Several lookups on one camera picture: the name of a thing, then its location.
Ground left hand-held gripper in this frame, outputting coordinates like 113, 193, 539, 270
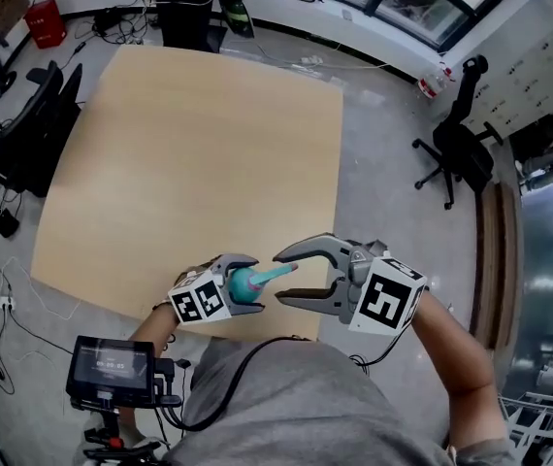
167, 253, 264, 327

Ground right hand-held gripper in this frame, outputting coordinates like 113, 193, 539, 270
272, 232, 429, 336

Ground person's left forearm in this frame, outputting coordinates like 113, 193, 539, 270
128, 303, 180, 358

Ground person's right forearm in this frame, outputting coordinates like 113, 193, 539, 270
409, 291, 510, 455

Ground person's grey shirt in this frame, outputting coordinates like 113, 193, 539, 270
164, 337, 515, 466

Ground black monitor screen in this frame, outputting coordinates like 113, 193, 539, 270
65, 335, 183, 412

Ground stack of wooden planks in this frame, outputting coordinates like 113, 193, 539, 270
470, 182, 520, 351

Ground black office chair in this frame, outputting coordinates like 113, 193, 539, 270
411, 54, 504, 212
0, 60, 83, 198

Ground clear water jug red label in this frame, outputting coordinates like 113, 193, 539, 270
418, 61, 455, 100

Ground black pouch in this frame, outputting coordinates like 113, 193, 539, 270
0, 209, 20, 239

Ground white metal rack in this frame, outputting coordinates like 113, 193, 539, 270
499, 390, 553, 466

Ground white locker cabinet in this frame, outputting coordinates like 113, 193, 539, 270
455, 21, 553, 138

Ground red box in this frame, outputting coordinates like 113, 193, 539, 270
23, 0, 68, 50

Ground black cable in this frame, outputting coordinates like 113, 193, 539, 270
348, 330, 404, 368
157, 335, 316, 431

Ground black monitor mount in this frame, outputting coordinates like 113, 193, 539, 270
81, 403, 161, 466

